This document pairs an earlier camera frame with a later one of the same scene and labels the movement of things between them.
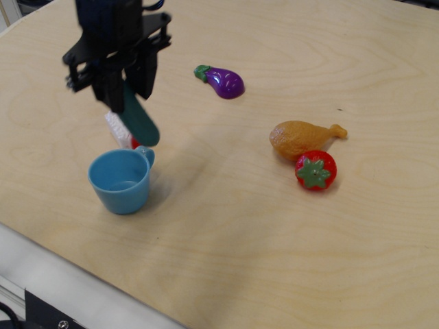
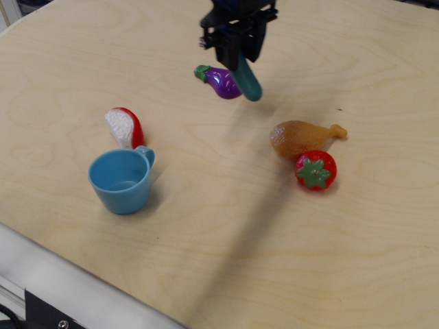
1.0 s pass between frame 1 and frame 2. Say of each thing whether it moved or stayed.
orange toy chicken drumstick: stayed
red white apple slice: stayed
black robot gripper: moved
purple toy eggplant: stayed
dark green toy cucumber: moved
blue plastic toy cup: stayed
